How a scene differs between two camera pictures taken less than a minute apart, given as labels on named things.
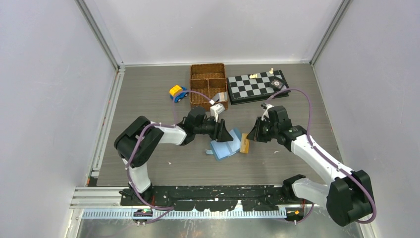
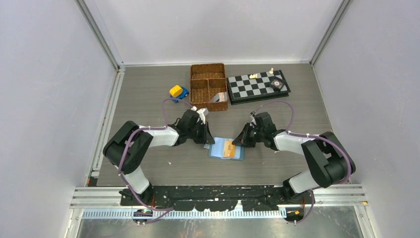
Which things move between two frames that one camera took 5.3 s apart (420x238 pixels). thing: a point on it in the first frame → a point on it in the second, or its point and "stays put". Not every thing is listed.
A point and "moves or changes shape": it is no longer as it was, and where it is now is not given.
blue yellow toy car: x=177 y=89 stays put
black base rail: x=213 y=198 stays put
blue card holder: x=222 y=149 moves or changes shape
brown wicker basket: x=208 y=79 stays put
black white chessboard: x=255 y=88 stays put
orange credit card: x=244 y=144 moves or changes shape
